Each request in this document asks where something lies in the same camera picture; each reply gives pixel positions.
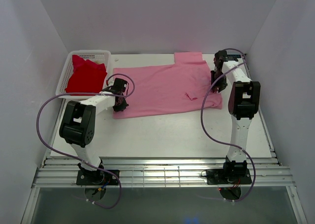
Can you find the blue corner label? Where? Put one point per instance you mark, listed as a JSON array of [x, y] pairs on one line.
[[234, 56]]

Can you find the pink t shirt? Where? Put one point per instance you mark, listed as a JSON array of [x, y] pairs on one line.
[[168, 89]]

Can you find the white plastic mesh basket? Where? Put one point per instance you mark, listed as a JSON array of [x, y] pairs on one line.
[[99, 56]]

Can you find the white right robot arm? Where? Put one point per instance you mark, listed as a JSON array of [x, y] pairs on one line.
[[242, 106]]

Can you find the aluminium rail frame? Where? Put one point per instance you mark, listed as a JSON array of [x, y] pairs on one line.
[[159, 173]]

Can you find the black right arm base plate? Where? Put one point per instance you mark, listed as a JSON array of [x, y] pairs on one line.
[[220, 177]]

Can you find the red t shirt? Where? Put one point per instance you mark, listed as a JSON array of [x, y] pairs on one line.
[[88, 76]]

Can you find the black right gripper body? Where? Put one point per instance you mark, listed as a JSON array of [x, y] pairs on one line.
[[221, 83]]

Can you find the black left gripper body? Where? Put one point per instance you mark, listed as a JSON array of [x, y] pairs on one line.
[[120, 106]]

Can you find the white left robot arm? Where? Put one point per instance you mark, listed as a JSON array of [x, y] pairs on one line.
[[78, 123]]

